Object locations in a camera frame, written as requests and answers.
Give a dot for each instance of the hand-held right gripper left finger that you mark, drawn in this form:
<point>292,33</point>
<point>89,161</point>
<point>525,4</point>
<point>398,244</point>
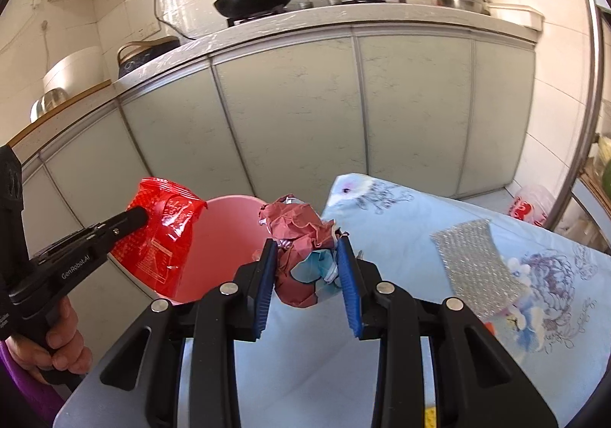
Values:
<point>266,289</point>

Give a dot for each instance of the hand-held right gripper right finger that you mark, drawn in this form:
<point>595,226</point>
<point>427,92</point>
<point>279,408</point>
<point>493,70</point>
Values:
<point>349,289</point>

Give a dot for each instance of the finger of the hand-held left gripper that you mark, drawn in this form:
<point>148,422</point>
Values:
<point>71,242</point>
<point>129,223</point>

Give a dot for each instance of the red plastic wrapper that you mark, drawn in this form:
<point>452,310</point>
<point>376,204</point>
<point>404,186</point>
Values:
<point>157,242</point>

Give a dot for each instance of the pink plastic bucket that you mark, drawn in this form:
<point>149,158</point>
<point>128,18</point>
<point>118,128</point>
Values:
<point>224,237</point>

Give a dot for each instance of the maroon teal wrapper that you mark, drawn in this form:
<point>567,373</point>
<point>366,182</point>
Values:
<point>296,227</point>

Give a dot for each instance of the silver bubble wrap piece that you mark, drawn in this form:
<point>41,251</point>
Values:
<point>472,265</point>

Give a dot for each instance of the person's left hand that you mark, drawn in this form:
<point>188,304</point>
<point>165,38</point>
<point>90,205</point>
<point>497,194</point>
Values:
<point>67,332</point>

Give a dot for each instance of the light blue floral tablecloth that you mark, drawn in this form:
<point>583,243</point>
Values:
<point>310,361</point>

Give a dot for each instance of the steel bowl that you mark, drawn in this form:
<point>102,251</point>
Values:
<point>47,106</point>

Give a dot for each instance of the white rice cooker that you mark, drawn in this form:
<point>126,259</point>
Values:
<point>74,70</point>

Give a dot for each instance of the black induction cooker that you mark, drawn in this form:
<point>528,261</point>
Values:
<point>145,55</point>

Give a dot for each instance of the grey kitchen counter cabinet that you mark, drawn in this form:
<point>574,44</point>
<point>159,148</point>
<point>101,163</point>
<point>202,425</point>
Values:
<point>310,98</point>

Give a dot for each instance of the clear plastic bag red print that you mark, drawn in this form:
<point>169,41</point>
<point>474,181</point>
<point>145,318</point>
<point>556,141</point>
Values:
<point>532,206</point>

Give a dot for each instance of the small lidded steel pot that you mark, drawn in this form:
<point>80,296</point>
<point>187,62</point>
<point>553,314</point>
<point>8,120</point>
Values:
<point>477,2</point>

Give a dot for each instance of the white rectangular tray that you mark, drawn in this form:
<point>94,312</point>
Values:
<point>518,15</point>

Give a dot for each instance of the metal shelf rack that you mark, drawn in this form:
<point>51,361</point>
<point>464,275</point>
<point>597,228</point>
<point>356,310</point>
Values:
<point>591,75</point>

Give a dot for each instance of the white wall socket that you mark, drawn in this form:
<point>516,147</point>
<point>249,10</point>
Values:
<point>150,31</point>

